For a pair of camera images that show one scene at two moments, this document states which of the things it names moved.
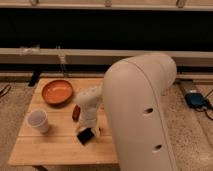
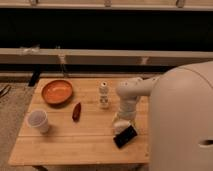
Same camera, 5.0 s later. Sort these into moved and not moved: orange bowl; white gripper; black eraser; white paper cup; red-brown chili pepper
Moved: white gripper; black eraser
Not moved: red-brown chili pepper; white paper cup; orange bowl
